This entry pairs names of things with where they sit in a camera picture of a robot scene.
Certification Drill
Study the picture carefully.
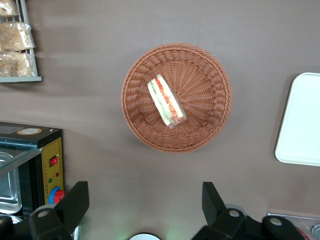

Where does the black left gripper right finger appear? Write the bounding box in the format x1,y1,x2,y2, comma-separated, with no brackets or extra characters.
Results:
191,181,248,240

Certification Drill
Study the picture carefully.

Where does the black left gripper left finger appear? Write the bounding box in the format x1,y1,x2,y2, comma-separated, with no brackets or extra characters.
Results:
29,180,90,240

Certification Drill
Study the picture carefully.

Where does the plastic-wrapped sandwich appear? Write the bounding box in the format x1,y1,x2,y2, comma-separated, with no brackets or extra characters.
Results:
146,74,188,129

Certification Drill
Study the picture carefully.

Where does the cream rectangular plastic tray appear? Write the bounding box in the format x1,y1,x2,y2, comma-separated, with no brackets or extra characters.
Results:
274,72,320,167

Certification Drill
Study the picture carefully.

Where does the round brown wicker basket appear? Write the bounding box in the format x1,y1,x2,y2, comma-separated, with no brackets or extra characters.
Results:
120,42,233,154

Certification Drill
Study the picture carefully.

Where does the black food warmer yellow panel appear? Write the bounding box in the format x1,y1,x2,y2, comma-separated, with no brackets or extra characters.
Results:
0,121,67,222

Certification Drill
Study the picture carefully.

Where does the steel warmer pan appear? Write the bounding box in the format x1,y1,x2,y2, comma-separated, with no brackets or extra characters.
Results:
0,152,23,215

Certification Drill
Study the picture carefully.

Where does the clear bag of snacks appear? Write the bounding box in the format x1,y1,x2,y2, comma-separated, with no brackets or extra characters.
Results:
0,21,35,53
0,50,36,78
0,0,20,18

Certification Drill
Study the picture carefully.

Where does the grey wire rack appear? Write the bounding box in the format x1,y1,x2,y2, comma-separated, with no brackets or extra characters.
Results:
0,0,43,84

